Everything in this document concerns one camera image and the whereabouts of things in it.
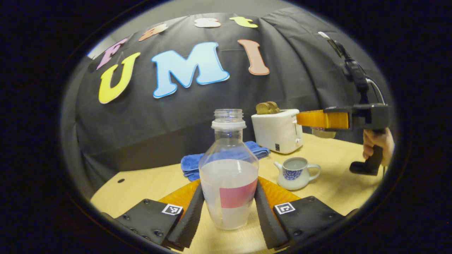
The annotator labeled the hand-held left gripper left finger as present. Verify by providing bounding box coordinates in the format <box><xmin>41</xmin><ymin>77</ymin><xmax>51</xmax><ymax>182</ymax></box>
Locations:
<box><xmin>114</xmin><ymin>179</ymin><xmax>206</xmax><ymax>252</ymax></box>

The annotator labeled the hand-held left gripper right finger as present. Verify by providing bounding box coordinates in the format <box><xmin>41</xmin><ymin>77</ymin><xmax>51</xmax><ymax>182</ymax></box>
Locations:
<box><xmin>254</xmin><ymin>176</ymin><xmax>346</xmax><ymax>251</ymax></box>

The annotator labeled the white teacup lid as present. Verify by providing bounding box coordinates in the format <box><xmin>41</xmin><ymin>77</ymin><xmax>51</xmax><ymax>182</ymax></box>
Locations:
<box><xmin>311</xmin><ymin>127</ymin><xmax>337</xmax><ymax>139</ymax></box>

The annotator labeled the white blue-patterned teacup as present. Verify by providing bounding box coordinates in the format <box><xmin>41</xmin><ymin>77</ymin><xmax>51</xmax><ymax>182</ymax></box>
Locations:
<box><xmin>274</xmin><ymin>157</ymin><xmax>322</xmax><ymax>191</ymax></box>

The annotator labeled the clear plastic water bottle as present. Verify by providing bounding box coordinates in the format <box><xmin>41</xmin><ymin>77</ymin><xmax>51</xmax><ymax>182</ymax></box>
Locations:
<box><xmin>198</xmin><ymin>109</ymin><xmax>260</xmax><ymax>231</ymax></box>

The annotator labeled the white toaster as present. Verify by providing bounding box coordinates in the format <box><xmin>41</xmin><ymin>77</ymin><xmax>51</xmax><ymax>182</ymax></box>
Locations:
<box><xmin>251</xmin><ymin>109</ymin><xmax>304</xmax><ymax>155</ymax></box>

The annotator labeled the folded blue towel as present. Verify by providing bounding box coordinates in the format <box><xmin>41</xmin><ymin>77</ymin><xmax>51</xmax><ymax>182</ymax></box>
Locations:
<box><xmin>180</xmin><ymin>141</ymin><xmax>271</xmax><ymax>182</ymax></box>

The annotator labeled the black backdrop cloth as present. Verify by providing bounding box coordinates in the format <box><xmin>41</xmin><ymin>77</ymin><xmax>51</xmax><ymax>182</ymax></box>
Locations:
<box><xmin>62</xmin><ymin>7</ymin><xmax>398</xmax><ymax>199</ymax></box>

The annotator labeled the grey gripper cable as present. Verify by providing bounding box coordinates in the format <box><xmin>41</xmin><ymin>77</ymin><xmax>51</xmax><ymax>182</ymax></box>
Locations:
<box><xmin>366</xmin><ymin>77</ymin><xmax>386</xmax><ymax>105</ymax></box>

